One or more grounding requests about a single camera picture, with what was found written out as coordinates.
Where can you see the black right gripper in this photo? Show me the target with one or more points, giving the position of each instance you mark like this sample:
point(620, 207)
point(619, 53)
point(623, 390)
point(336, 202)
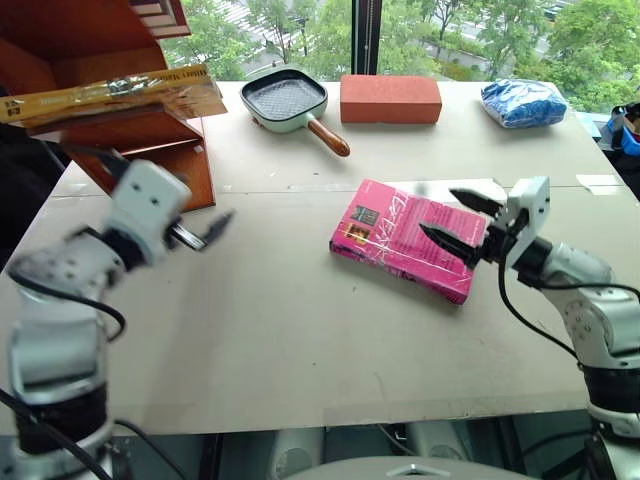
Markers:
point(502, 235)

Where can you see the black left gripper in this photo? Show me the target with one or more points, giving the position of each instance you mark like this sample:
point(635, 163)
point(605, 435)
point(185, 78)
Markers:
point(190, 239)

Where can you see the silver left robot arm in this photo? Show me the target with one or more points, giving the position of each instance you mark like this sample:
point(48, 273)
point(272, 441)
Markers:
point(55, 350)

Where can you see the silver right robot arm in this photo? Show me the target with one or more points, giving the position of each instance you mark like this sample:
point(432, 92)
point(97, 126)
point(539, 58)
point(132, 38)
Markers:
point(585, 270)

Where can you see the reddish brown wooden bookshelf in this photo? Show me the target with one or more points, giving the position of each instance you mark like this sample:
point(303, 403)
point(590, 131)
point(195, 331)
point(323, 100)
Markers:
point(175, 170)

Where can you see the pink book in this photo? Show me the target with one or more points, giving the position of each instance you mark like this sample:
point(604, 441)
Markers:
point(395, 235)

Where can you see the blue plastic bag bundle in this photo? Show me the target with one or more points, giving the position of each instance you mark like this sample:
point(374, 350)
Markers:
point(525, 102)

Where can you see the yellow snack packet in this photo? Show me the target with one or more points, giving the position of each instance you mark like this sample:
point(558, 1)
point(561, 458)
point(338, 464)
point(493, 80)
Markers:
point(75, 97)

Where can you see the white tape strip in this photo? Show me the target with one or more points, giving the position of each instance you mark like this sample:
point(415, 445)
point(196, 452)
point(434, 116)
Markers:
point(600, 181)

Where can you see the red brick block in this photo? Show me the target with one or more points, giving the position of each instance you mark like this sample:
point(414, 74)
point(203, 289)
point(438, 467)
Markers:
point(390, 100)

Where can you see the black bulky shape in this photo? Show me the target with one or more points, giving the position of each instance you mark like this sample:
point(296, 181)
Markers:
point(20, 190)

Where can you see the mint green square frying pan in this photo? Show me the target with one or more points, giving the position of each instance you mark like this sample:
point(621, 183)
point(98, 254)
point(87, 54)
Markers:
point(282, 100)

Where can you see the blue and black bag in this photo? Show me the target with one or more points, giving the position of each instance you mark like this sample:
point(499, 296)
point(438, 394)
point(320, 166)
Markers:
point(625, 135)

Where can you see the grey rounded shape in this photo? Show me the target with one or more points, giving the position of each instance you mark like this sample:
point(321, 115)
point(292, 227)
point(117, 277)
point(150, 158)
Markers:
point(297, 457)
point(440, 442)

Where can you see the silver robot torso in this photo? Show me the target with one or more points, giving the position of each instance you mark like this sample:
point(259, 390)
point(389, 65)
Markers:
point(410, 472)

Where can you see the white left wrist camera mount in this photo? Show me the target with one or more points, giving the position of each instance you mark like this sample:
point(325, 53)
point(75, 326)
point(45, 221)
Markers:
point(150, 215)

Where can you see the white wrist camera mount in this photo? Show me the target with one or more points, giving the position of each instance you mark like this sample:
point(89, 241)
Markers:
point(150, 215)
point(535, 200)

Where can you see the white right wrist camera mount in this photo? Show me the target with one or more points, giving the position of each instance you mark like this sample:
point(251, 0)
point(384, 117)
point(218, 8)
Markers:
point(535, 200)

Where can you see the black window frame post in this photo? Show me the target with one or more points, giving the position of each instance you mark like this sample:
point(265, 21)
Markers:
point(365, 35)

